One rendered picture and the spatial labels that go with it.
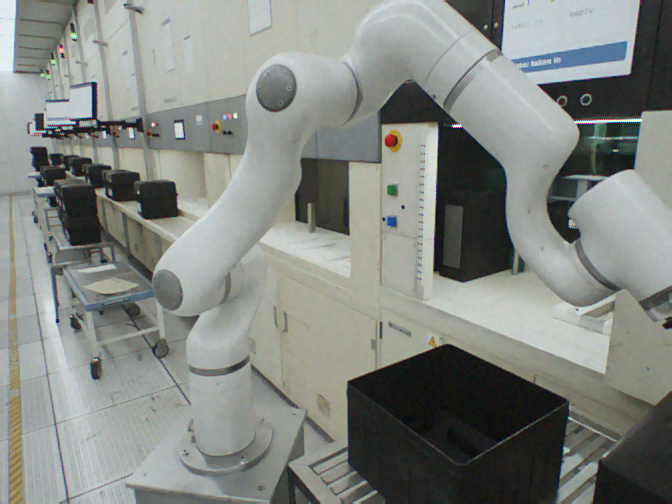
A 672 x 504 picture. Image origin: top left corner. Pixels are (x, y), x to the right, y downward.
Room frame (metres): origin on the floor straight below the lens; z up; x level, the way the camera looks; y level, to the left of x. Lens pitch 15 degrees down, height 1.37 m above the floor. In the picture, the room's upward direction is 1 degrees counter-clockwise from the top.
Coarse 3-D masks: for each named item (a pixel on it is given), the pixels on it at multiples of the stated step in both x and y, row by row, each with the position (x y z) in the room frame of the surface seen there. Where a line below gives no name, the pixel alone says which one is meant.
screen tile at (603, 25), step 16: (576, 0) 0.99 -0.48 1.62; (592, 0) 0.96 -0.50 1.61; (624, 0) 0.92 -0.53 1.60; (592, 16) 0.96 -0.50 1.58; (608, 16) 0.94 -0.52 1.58; (624, 16) 0.91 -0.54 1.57; (576, 32) 0.98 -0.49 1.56; (592, 32) 0.96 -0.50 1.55; (608, 32) 0.93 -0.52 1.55; (624, 32) 0.91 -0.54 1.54
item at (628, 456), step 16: (656, 416) 0.45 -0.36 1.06; (640, 432) 0.42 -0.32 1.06; (656, 432) 0.42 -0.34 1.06; (624, 448) 0.40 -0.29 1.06; (640, 448) 0.40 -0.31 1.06; (656, 448) 0.40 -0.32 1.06; (608, 464) 0.38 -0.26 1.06; (624, 464) 0.38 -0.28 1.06; (640, 464) 0.38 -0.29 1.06; (656, 464) 0.38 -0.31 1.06; (608, 480) 0.37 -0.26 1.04; (624, 480) 0.36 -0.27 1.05; (640, 480) 0.36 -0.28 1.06; (656, 480) 0.36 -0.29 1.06; (608, 496) 0.37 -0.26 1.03; (624, 496) 0.36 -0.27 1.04; (640, 496) 0.35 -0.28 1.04; (656, 496) 0.34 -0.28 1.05
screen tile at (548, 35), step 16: (528, 0) 1.08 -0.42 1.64; (544, 0) 1.05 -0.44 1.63; (560, 0) 1.02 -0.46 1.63; (512, 16) 1.11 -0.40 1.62; (528, 16) 1.07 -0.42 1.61; (560, 16) 1.01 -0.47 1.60; (528, 32) 1.07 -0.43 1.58; (544, 32) 1.04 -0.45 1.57; (512, 48) 1.10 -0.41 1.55; (528, 48) 1.07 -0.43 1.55
